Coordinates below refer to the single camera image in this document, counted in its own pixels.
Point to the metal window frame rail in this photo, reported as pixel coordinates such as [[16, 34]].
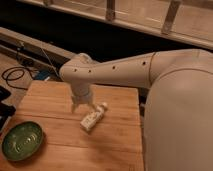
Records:
[[187, 21]]

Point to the blue box on floor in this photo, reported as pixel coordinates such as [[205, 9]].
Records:
[[42, 75]]

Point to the white plastic bottle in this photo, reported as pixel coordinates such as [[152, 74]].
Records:
[[92, 118]]

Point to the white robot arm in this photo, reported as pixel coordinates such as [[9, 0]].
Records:
[[178, 121]]

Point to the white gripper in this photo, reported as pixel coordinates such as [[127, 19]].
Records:
[[82, 96]]

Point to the black object at left edge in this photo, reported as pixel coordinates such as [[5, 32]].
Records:
[[6, 111]]

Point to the green ceramic bowl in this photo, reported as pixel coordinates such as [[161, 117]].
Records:
[[22, 141]]

